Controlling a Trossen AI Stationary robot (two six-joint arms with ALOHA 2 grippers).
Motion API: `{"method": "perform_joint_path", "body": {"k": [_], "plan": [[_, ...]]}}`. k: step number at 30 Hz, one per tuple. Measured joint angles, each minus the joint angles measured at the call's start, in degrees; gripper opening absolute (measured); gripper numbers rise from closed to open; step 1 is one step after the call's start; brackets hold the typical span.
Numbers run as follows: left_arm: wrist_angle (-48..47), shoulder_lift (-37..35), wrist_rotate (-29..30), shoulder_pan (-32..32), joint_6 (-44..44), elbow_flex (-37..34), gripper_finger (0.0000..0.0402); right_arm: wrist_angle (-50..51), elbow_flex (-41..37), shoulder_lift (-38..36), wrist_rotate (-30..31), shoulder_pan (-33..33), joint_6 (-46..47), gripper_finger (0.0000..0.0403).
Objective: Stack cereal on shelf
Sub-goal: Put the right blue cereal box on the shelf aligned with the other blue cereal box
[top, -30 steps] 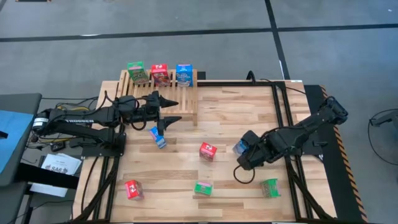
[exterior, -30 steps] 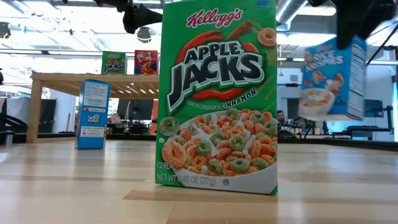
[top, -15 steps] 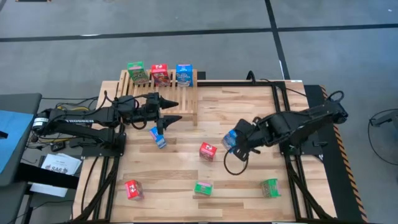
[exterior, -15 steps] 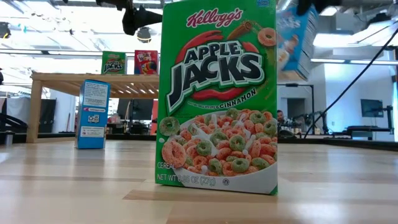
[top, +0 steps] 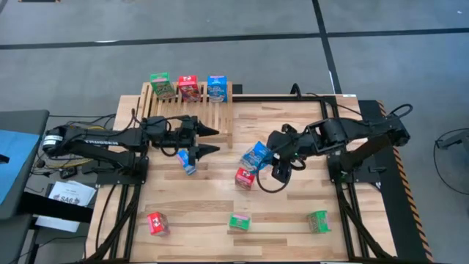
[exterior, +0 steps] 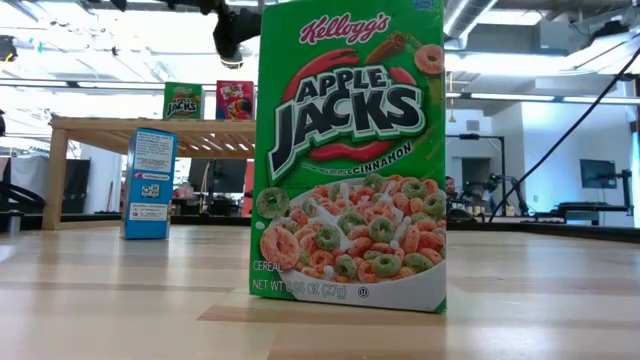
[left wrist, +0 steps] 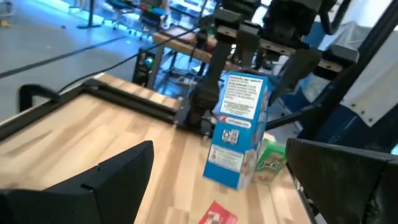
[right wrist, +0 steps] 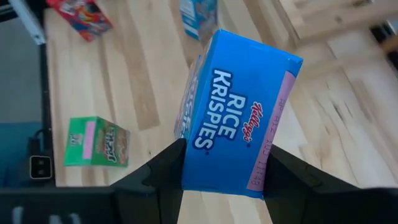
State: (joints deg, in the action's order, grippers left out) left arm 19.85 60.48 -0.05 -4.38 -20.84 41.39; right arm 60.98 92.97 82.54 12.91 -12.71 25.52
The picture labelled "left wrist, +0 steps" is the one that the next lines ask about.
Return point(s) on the wooden workbench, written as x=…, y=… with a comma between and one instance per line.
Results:
x=186, y=43

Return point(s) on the white fabric cover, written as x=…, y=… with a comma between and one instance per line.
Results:
x=373, y=87

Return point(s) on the green Apple Jacks cereal box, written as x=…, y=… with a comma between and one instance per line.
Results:
x=270, y=161

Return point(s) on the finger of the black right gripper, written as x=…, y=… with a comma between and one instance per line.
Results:
x=214, y=71
x=298, y=68

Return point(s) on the blue Rice Krispies cereal box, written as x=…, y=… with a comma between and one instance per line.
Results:
x=236, y=124

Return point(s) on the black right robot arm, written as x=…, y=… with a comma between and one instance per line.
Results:
x=295, y=2

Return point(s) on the black computer tower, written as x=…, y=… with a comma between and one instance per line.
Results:
x=143, y=67

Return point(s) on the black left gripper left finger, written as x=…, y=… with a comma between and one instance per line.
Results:
x=93, y=193

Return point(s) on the red Froot Loops cereal box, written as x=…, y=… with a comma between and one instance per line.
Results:
x=217, y=216

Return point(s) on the blue fabric cover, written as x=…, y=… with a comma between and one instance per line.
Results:
x=348, y=124

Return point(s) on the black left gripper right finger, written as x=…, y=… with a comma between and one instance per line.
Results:
x=348, y=186

